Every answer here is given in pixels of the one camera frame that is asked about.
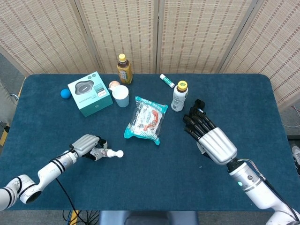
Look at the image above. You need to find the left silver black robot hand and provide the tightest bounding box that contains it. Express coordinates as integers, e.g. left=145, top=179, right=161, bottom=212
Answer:
left=69, top=134, right=109, bottom=162

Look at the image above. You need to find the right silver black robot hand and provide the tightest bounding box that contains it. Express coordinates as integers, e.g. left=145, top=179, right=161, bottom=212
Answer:
left=182, top=112, right=238, bottom=166

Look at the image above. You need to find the white toothpaste tube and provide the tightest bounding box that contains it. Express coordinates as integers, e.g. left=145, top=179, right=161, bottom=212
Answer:
left=90, top=140, right=124, bottom=161

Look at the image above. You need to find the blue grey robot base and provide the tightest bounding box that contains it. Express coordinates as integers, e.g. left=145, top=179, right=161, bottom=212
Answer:
left=99, top=210, right=200, bottom=225

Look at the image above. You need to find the teal white product box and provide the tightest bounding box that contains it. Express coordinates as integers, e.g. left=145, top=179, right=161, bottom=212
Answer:
left=67, top=71, right=114, bottom=118

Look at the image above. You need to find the white bottle yellow cap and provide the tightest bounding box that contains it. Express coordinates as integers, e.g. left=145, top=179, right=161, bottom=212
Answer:
left=171, top=80, right=189, bottom=113

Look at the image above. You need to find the light blue plastic cup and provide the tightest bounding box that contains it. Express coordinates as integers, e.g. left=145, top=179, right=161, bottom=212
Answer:
left=112, top=84, right=130, bottom=108

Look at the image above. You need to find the clear teal snack bag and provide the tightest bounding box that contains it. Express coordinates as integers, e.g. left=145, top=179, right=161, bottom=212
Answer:
left=123, top=96, right=169, bottom=146

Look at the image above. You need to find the blue table mat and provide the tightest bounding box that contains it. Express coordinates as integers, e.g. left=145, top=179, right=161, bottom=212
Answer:
left=0, top=74, right=290, bottom=213

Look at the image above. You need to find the grey sneaker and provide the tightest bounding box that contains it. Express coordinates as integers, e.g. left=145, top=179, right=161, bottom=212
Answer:
left=291, top=145, right=300, bottom=177

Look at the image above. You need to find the tea bottle yellow label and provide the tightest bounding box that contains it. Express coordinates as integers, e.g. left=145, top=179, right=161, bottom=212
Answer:
left=116, top=53, right=134, bottom=85

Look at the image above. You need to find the white green glue stick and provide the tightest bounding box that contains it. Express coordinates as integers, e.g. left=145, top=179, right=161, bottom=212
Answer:
left=159, top=74, right=175, bottom=89

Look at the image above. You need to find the grey chair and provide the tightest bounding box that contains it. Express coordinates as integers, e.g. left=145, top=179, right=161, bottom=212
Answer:
left=0, top=78, right=20, bottom=133

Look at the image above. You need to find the woven folding screen panel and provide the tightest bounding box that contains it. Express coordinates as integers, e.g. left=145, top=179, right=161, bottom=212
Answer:
left=219, top=0, right=300, bottom=111
left=74, top=0, right=160, bottom=75
left=156, top=0, right=257, bottom=75
left=0, top=0, right=105, bottom=76

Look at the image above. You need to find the black strap device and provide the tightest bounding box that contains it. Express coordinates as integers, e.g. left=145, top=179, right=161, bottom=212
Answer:
left=188, top=98, right=207, bottom=117

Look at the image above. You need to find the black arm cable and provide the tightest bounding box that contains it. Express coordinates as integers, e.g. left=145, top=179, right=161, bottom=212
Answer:
left=55, top=177, right=88, bottom=225

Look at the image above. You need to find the black floor cable bundle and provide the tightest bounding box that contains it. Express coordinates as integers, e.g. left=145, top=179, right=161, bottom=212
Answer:
left=62, top=210, right=100, bottom=225

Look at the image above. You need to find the red white floor cable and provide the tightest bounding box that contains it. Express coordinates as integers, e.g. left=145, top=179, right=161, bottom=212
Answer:
left=282, top=105, right=300, bottom=128

